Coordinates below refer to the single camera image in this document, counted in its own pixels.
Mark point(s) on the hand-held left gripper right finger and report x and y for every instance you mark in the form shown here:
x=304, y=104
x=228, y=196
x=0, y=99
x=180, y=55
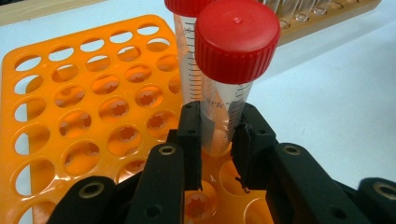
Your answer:
x=253, y=143

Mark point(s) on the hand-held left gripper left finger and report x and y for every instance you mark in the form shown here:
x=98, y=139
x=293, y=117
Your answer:
x=190, y=124

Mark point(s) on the red-capped plastic tube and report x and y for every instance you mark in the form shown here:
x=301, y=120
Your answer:
x=238, y=40
x=186, y=62

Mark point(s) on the clear glass test tube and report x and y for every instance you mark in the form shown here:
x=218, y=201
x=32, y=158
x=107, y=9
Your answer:
x=288, y=12
x=271, y=3

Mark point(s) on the wooden test tube rack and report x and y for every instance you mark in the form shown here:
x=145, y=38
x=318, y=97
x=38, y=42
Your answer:
x=342, y=18

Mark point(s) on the orange plastic tube rack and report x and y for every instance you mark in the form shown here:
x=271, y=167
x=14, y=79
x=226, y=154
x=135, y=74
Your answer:
x=7, y=130

